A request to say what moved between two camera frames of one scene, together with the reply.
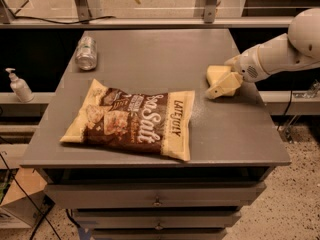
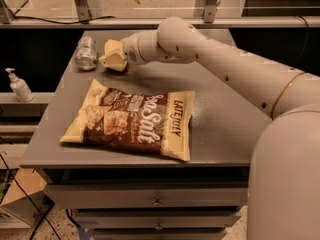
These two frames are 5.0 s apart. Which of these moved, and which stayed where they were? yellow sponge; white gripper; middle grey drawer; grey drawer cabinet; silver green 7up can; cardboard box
Moved: white gripper; yellow sponge
Stayed: silver green 7up can; middle grey drawer; grey drawer cabinet; cardboard box
